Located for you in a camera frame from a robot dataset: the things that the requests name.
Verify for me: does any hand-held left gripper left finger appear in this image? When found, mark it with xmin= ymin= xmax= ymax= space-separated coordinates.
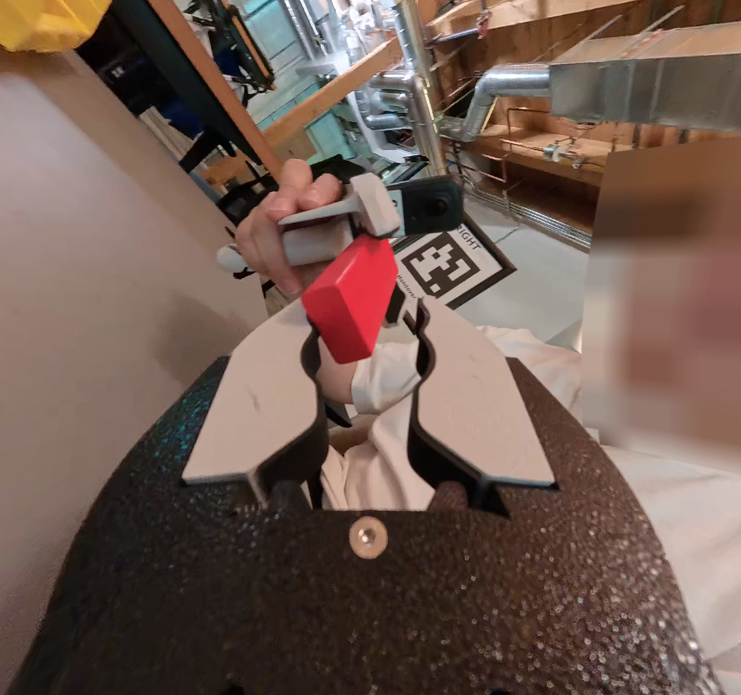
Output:
xmin=183 ymin=299 xmax=328 ymax=505

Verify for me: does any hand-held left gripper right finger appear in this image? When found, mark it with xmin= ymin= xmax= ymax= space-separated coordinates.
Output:
xmin=406 ymin=299 xmax=557 ymax=516

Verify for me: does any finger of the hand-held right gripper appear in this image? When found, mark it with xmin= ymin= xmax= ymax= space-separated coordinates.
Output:
xmin=278 ymin=174 xmax=401 ymax=238

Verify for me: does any red block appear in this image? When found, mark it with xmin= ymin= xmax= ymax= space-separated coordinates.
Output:
xmin=301 ymin=236 xmax=401 ymax=364

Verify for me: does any person's right forearm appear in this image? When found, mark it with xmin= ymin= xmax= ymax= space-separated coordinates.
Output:
xmin=315 ymin=348 xmax=362 ymax=409

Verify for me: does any person's right hand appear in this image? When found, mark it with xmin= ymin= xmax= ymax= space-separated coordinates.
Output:
xmin=235 ymin=160 xmax=348 ymax=300

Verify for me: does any framed marker poster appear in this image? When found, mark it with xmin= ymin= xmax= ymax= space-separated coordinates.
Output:
xmin=394 ymin=223 xmax=519 ymax=311

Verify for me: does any grey desk with wooden edge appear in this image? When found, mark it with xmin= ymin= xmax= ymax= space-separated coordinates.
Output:
xmin=114 ymin=0 xmax=286 ymax=177

